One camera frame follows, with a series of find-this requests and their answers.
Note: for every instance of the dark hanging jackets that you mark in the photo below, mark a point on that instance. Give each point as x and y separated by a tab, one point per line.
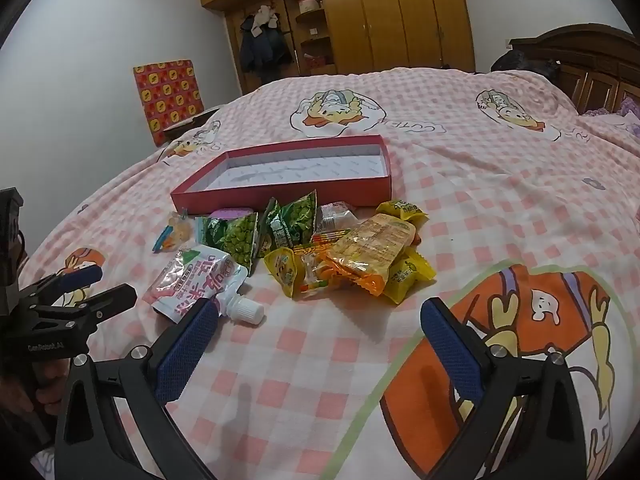
260	50

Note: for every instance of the round white box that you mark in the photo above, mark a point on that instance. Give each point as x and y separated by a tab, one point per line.
310	4

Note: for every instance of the black cloth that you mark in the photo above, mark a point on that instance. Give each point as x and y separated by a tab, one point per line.
520	62

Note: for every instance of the dark wooden headboard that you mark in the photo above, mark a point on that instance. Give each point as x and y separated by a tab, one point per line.
595	60

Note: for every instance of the pink checked printed blanket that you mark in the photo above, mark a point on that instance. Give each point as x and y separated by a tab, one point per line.
450	160

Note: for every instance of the orange biscuit packet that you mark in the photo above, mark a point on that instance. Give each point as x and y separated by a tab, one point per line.
370	250

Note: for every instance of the person's left hand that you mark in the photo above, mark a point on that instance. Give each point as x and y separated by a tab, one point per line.
47	377

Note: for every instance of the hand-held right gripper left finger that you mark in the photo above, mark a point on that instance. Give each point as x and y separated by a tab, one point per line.
190	345

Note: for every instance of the white drink pouch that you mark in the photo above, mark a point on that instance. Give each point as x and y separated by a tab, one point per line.
190	275

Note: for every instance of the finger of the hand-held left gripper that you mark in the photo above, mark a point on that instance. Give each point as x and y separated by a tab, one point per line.
115	294
82	274

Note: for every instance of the green pea packet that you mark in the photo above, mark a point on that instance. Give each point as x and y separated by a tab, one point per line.
290	220
235	240

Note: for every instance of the beige hanging cloth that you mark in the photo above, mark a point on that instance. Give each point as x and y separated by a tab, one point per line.
265	20

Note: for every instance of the red basket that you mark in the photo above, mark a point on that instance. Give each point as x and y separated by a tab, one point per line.
317	61

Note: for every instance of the clear blue-edged gummy packet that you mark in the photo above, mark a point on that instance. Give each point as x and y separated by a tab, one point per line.
175	232

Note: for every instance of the clear striped candy packet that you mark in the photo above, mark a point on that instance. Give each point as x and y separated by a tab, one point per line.
312	270

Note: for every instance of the red yellow patterned wall cloth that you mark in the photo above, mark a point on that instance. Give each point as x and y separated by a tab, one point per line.
167	100

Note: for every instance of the purple tin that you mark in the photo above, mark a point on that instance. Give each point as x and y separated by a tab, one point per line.
232	212

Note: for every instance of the wooden bedside table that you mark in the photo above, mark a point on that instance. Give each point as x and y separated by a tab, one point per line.
180	132

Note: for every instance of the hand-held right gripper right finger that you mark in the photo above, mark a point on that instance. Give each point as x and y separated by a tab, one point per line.
450	350

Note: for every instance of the wooden wardrobe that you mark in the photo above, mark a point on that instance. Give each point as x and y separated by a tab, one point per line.
400	20

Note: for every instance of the red cardboard box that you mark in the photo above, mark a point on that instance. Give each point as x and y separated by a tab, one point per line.
280	197

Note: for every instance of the purple pillow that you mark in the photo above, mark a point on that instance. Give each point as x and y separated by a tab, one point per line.
630	110

